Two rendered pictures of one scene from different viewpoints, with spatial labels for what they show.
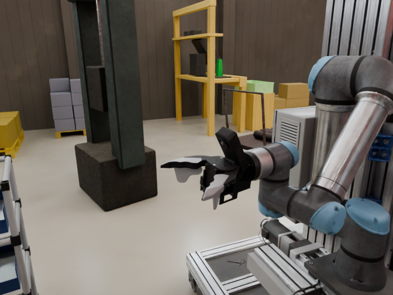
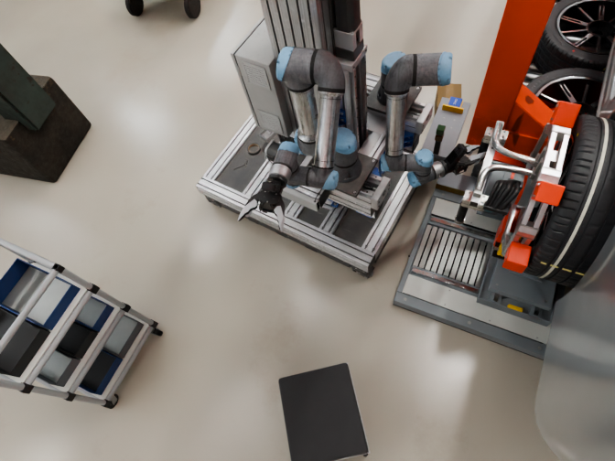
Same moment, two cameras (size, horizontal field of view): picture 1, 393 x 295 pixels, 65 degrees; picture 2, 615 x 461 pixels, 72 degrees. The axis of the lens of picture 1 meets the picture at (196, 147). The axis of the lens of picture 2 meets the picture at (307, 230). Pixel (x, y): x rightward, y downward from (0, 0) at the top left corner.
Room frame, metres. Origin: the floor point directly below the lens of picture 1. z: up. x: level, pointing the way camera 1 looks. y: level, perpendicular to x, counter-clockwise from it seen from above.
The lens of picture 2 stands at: (-0.17, 0.18, 2.45)
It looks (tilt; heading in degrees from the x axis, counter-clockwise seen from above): 61 degrees down; 338
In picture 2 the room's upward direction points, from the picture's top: 17 degrees counter-clockwise
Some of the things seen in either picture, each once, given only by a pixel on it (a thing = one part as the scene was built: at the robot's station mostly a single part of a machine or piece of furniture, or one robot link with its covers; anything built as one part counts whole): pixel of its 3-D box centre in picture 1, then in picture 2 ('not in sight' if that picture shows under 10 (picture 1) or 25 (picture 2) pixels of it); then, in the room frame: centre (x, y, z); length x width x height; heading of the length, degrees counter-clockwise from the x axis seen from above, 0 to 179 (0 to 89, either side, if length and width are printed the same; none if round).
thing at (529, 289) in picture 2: not in sight; (534, 256); (0.02, -1.05, 0.32); 0.40 x 0.30 x 0.28; 119
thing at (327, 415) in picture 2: not in sight; (323, 416); (0.11, 0.27, 0.17); 0.43 x 0.36 x 0.34; 154
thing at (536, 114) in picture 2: not in sight; (564, 130); (0.33, -1.46, 0.69); 0.52 x 0.17 x 0.35; 29
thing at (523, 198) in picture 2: not in sight; (513, 187); (0.23, -0.94, 0.85); 0.21 x 0.14 x 0.14; 29
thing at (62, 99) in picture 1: (82, 105); not in sight; (6.00, 2.23, 0.52); 1.07 x 0.70 x 1.04; 112
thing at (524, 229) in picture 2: not in sight; (532, 191); (0.17, -0.97, 0.85); 0.54 x 0.07 x 0.54; 119
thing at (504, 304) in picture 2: not in sight; (523, 271); (0.02, -1.05, 0.13); 0.50 x 0.36 x 0.10; 119
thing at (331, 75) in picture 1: (330, 147); (307, 108); (0.90, -0.41, 1.19); 0.15 x 0.12 x 0.55; 37
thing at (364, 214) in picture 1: (362, 225); (341, 145); (0.80, -0.49, 0.98); 0.13 x 0.12 x 0.14; 37
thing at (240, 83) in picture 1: (221, 69); not in sight; (6.57, -0.52, 1.17); 1.73 x 1.55 x 2.34; 22
